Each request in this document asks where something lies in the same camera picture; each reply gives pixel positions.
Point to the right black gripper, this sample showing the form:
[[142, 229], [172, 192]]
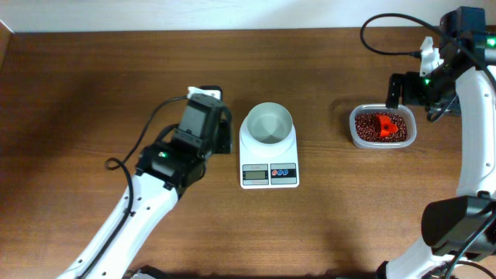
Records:
[[394, 90]]

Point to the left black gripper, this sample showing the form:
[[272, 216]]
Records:
[[223, 136]]

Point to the orange measuring scoop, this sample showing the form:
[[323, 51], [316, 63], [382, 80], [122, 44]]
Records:
[[386, 126]]

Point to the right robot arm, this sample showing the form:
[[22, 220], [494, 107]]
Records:
[[461, 230]]

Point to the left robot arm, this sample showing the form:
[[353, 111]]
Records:
[[175, 160]]

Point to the white round bowl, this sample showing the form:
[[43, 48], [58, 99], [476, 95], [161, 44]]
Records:
[[269, 123]]

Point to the white digital kitchen scale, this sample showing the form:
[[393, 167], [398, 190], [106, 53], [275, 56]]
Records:
[[266, 166]]

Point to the clear plastic container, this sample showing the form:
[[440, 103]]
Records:
[[403, 111]]

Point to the red beans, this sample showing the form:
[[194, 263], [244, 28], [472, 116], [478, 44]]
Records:
[[368, 129]]

